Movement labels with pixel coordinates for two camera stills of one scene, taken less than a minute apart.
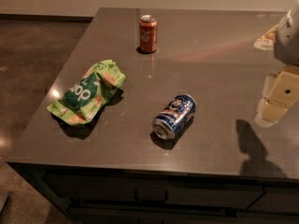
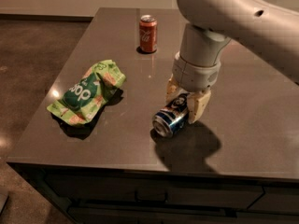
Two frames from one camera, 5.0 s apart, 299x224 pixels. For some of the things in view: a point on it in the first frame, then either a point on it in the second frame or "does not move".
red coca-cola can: [148, 34] does not move
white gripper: [288, 39] -> [193, 75]
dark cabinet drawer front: [231, 191] does not move
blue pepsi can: [175, 117] does not move
